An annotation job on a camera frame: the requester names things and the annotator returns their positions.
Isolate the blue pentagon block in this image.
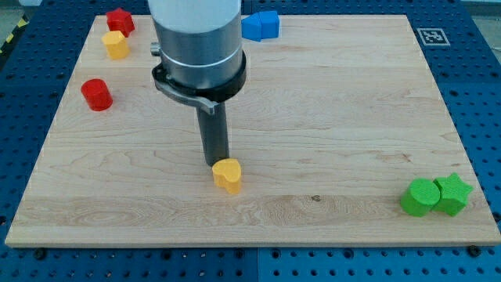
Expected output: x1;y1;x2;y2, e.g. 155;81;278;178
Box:
258;11;280;39

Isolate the yellow heart block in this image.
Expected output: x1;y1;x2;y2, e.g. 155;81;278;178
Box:
212;158;242;194

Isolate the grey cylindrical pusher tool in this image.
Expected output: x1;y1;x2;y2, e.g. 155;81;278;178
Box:
196;103;229;167

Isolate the red cylinder block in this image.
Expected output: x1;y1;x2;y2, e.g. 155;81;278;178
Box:
81;78;113;111

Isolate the wooden board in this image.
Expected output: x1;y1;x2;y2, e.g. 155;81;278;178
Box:
5;16;500;248

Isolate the red star block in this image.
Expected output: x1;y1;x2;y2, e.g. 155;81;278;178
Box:
106;8;135;38

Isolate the green star block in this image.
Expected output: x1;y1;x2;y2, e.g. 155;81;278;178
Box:
432;172;474;217

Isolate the yellow hexagon block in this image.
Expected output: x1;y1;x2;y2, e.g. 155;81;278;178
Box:
101;31;130;60

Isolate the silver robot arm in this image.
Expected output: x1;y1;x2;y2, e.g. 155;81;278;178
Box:
148;0;246;115

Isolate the blue cube block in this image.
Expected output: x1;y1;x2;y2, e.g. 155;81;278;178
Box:
241;13;261;42

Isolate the green cylinder block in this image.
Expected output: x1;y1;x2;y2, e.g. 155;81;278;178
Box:
400;178;441;217

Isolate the fiducial marker tag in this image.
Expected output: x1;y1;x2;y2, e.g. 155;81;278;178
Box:
416;27;450;46

